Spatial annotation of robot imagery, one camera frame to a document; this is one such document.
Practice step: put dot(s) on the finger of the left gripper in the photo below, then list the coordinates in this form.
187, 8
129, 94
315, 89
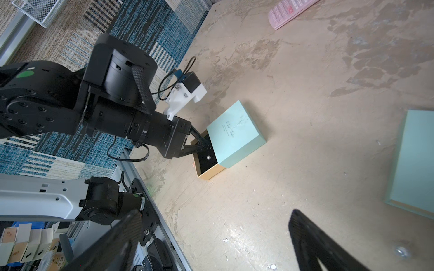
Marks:
202, 142
191, 149

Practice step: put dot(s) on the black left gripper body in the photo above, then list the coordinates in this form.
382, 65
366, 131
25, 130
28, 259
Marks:
168, 137

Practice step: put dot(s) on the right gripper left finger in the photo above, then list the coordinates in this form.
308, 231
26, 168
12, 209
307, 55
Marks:
115, 250

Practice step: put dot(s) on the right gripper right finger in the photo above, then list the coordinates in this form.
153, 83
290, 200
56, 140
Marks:
314, 249

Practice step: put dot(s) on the mint jewelry box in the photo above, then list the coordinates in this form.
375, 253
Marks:
234, 135
411, 182

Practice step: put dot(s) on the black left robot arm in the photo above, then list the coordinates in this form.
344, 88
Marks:
111, 95

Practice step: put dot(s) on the pink calculator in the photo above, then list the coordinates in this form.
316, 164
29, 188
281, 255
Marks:
287, 10

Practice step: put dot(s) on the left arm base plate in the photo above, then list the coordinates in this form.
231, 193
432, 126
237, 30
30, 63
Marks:
150, 218

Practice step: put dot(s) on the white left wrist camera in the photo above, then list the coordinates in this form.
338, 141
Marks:
188, 88

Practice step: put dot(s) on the white mesh wall basket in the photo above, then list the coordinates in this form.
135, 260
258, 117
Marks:
43, 12

